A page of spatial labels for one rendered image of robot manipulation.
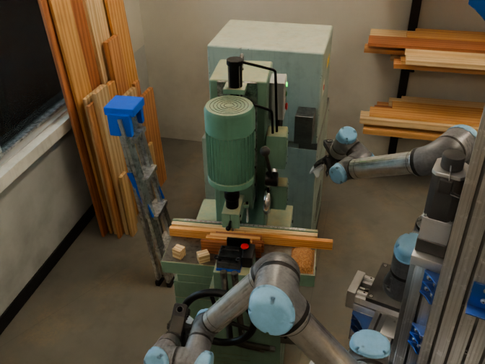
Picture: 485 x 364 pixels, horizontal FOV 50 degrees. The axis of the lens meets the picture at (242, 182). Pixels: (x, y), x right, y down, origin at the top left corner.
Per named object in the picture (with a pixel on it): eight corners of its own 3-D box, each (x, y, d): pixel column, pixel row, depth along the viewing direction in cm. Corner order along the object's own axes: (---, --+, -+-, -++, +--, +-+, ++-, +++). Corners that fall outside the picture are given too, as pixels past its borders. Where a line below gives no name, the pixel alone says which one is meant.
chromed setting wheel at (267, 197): (262, 220, 215) (262, 196, 209) (265, 203, 226) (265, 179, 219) (269, 221, 215) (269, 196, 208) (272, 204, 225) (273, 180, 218)
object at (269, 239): (169, 235, 217) (168, 228, 215) (170, 232, 219) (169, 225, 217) (332, 250, 208) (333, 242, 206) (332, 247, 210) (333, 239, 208)
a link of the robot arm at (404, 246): (384, 269, 196) (389, 242, 189) (402, 252, 204) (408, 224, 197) (413, 285, 189) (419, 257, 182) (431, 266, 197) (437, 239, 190)
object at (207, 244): (201, 253, 208) (200, 240, 205) (202, 250, 209) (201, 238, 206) (260, 258, 205) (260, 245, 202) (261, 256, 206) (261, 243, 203)
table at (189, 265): (154, 289, 200) (152, 278, 197) (175, 238, 225) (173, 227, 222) (314, 305, 192) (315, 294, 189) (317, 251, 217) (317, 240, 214)
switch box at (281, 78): (268, 119, 212) (268, 82, 203) (271, 109, 220) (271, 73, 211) (283, 120, 211) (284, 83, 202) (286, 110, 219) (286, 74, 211)
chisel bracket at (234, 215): (221, 230, 206) (221, 213, 201) (228, 209, 218) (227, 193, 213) (240, 232, 205) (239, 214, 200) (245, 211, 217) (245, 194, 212)
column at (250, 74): (215, 229, 236) (207, 79, 197) (224, 201, 255) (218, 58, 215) (265, 233, 233) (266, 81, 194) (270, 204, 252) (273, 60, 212)
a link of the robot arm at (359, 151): (357, 180, 203) (337, 161, 206) (373, 169, 210) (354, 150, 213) (367, 168, 197) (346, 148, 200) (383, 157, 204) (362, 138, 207)
